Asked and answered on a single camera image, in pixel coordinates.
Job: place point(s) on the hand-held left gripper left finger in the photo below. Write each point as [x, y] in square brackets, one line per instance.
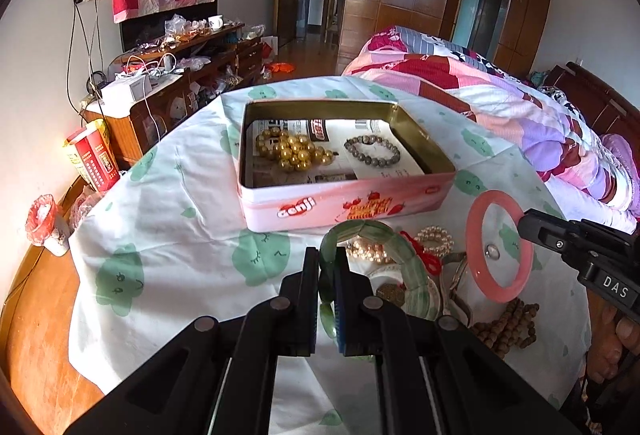
[312, 300]

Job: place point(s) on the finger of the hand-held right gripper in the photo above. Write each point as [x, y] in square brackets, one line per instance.
[545, 232]

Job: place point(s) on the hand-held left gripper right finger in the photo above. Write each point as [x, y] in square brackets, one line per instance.
[341, 310]

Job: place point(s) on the pink bangle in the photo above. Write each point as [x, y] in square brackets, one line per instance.
[500, 292]

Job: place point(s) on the pink tin box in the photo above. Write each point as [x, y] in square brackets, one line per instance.
[320, 210]

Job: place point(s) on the person's right hand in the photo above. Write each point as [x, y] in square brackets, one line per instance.
[622, 332]

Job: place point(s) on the white bangle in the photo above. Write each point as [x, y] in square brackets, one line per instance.
[382, 271]

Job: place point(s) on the purple pillow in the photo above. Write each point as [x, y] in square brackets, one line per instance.
[622, 165]

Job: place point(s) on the silver wristwatch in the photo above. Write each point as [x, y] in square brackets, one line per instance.
[456, 287]

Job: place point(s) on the dark wooden headboard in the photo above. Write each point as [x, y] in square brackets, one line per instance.
[595, 90]

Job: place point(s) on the white tablecloth with green clouds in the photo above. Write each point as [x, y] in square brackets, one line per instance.
[175, 225]

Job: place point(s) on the patchwork quilt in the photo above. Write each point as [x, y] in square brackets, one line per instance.
[475, 85]

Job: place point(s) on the wooden tv cabinet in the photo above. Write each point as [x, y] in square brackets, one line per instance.
[135, 125]

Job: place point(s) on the white and red paper bag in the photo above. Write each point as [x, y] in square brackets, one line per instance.
[270, 49]

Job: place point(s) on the red and yellow carton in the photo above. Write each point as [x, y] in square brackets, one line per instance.
[97, 160]

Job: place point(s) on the white bin with red bag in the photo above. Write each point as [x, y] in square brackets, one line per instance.
[45, 225]

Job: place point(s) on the white cardboard box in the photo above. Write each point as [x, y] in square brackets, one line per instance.
[125, 90]

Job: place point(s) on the white mug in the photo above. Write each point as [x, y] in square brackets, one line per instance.
[215, 22]

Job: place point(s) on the black television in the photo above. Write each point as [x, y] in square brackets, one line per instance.
[145, 27]

